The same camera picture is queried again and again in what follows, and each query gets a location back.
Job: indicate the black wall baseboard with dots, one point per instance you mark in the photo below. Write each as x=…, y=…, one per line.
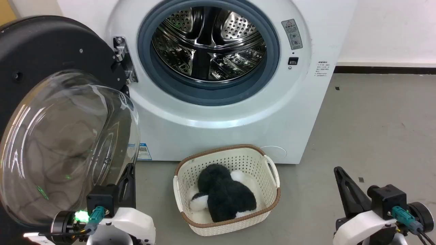
x=385, y=69

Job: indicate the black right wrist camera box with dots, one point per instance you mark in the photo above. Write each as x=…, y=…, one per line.
x=388, y=200

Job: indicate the steel perforated washer drum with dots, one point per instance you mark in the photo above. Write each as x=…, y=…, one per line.
x=207, y=41

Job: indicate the cream perforated laundry basket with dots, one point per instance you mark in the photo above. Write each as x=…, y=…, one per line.
x=235, y=158

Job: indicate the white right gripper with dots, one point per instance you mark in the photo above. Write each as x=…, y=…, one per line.
x=361, y=228

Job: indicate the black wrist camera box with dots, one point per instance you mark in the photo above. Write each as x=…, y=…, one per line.
x=101, y=200
x=388, y=200

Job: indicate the metal washer door hinge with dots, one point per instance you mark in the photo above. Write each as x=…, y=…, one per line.
x=126, y=59

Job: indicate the small printed text sticker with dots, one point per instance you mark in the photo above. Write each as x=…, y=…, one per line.
x=322, y=69

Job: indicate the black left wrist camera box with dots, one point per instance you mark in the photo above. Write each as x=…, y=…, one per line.
x=101, y=200

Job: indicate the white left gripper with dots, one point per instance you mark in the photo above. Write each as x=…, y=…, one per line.
x=133, y=224

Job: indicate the black door latch slot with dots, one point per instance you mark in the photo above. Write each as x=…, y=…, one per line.
x=293, y=61

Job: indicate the round white filter cover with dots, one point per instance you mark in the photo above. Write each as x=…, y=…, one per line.
x=274, y=153

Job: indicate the blue energy label sticker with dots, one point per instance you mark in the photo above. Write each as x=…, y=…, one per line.
x=144, y=152

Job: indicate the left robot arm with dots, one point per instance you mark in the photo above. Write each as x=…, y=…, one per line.
x=63, y=226

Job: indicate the yellow wooden panel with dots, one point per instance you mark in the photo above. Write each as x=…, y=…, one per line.
x=6, y=12

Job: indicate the black washer door glass bowl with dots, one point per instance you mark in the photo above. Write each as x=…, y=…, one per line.
x=41, y=44

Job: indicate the white front-load washing machine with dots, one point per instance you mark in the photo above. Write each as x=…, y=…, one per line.
x=221, y=136

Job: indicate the black and white plush toy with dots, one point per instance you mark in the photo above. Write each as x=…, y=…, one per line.
x=224, y=197

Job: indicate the grey warning label sticker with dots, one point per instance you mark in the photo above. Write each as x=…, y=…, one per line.
x=292, y=34

